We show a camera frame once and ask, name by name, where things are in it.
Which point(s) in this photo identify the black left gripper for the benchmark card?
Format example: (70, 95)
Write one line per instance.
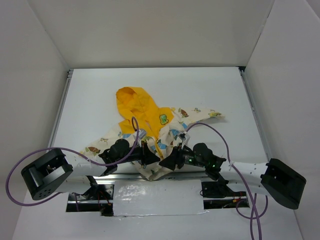
(144, 153)

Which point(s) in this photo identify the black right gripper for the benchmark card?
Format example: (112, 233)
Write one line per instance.
(177, 157)

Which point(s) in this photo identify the cream printed kids jacket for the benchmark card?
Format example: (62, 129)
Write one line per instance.
(162, 124)

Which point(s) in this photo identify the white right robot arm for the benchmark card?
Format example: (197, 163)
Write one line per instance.
(273, 178)

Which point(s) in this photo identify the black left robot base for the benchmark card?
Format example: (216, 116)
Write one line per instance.
(98, 198)

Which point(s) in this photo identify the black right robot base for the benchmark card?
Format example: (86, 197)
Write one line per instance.
(216, 195)

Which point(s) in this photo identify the white front cover panel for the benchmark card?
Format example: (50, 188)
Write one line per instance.
(157, 198)

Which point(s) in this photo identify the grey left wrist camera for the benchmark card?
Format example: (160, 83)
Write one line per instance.
(140, 135)

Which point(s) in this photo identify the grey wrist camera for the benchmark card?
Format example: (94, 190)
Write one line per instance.
(184, 136)
(140, 135)

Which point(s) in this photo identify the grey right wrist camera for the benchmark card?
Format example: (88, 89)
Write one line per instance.
(184, 136)

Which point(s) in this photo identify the aluminium left side rail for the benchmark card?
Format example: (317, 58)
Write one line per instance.
(60, 109)

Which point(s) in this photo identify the aluminium right side rail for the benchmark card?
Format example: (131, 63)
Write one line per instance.
(258, 105)

